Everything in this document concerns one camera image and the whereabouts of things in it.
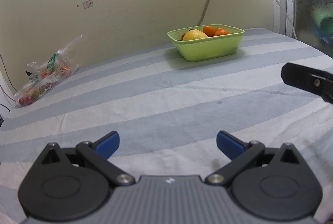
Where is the clear plastic bag of produce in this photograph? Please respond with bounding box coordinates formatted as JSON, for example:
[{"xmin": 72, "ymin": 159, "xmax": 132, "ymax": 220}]
[{"xmin": 14, "ymin": 35, "xmax": 83, "ymax": 106}]

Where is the large yellow citrus fruit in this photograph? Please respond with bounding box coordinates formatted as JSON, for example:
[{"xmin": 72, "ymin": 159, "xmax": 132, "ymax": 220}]
[{"xmin": 182, "ymin": 28, "xmax": 209, "ymax": 41}]

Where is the orange mandarin with stem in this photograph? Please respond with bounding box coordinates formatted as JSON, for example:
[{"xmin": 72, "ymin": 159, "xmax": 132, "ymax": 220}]
[{"xmin": 202, "ymin": 25, "xmax": 216, "ymax": 37}]

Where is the light green plastic basket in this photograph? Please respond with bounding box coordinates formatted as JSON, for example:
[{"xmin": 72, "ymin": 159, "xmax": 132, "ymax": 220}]
[{"xmin": 167, "ymin": 23, "xmax": 245, "ymax": 62}]

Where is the green plastic object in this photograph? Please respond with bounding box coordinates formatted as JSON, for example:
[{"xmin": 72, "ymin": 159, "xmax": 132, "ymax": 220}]
[{"xmin": 312, "ymin": 7, "xmax": 333, "ymax": 44}]

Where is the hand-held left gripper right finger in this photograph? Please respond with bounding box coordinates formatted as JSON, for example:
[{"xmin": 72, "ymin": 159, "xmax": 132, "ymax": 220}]
[{"xmin": 205, "ymin": 130, "xmax": 304, "ymax": 186}]

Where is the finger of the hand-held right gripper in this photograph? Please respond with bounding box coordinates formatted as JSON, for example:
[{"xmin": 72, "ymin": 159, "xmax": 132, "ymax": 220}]
[{"xmin": 281, "ymin": 62, "xmax": 333, "ymax": 104}]

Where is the blue white striped cloth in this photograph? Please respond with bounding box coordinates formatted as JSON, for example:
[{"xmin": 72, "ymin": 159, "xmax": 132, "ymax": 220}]
[{"xmin": 0, "ymin": 28, "xmax": 333, "ymax": 224}]

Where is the thin black wall cable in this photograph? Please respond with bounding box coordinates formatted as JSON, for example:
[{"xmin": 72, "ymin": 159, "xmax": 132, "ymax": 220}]
[{"xmin": 0, "ymin": 54, "xmax": 12, "ymax": 96}]

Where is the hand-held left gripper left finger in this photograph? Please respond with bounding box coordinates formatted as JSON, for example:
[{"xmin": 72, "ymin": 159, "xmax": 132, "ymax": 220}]
[{"xmin": 39, "ymin": 130, "xmax": 136, "ymax": 186}]

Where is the large orange mandarin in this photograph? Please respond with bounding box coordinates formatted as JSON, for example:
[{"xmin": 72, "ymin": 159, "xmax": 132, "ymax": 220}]
[{"xmin": 214, "ymin": 27, "xmax": 231, "ymax": 36}]

